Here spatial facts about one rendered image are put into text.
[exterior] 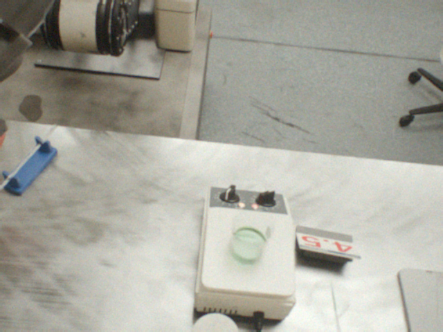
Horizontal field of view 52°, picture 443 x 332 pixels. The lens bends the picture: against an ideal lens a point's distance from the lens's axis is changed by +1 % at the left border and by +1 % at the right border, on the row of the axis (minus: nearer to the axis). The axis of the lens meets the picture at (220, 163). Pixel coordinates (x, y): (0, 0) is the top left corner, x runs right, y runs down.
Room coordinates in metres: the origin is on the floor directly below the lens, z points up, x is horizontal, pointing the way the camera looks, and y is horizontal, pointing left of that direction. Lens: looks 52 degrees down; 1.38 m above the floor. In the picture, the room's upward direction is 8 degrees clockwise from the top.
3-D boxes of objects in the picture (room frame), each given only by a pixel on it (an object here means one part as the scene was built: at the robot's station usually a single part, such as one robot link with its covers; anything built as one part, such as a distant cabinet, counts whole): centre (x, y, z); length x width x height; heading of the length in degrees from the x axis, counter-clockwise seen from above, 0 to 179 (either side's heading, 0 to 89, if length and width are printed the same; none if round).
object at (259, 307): (0.32, -0.05, 0.79); 0.22 x 0.13 x 0.08; 3
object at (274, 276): (0.29, -0.05, 0.83); 0.12 x 0.12 x 0.01; 3
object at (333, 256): (0.36, -0.18, 0.77); 0.09 x 0.06 x 0.04; 87
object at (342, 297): (0.27, -0.18, 0.76); 0.06 x 0.06 x 0.02
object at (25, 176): (0.42, 0.31, 0.77); 0.10 x 0.03 x 0.04; 164
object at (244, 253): (0.28, -0.05, 0.87); 0.06 x 0.05 x 0.08; 135
